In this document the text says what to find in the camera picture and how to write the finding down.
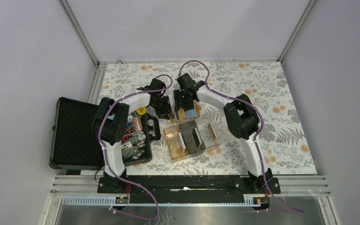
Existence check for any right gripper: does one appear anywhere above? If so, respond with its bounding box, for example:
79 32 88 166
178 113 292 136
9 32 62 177
173 90 195 113

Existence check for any tan leather card holder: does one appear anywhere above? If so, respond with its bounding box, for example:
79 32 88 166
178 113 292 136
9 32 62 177
169 101 202 123

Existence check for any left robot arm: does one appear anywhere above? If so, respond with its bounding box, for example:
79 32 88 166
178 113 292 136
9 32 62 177
91 77 173 193

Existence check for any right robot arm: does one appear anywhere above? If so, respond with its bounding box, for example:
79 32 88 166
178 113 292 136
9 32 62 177
173 73 269 193

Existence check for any black card stack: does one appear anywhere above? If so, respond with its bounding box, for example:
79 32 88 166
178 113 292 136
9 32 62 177
193 128 202 148

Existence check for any amber transparent card box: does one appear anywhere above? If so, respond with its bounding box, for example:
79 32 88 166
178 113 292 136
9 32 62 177
163 125 189 163

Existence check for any white card stack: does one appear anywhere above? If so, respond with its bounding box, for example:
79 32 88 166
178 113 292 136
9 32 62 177
178 133 187 152

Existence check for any smoky black card box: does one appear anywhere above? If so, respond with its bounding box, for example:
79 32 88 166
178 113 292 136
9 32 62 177
180 120 205 156

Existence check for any clear transparent card box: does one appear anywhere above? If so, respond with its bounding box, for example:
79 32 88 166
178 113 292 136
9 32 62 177
195 117 221 151

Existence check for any yellow big blind button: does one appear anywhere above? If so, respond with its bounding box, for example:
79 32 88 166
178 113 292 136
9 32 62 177
136 107 147 115

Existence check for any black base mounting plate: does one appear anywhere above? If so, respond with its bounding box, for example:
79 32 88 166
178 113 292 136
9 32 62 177
97 175 267 204

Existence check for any black poker chip case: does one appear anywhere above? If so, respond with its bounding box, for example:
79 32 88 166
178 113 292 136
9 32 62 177
49 97 161 170

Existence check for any floral table mat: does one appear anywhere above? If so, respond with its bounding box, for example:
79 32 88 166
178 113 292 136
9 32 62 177
93 62 316 175

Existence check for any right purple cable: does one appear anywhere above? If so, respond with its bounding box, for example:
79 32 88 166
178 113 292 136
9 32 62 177
179 60 307 216

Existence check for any purple cable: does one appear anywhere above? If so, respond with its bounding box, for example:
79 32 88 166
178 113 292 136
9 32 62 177
179 60 307 216
97 74 173 221

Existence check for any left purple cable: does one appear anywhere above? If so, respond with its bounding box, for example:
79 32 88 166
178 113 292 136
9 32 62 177
97 74 173 221

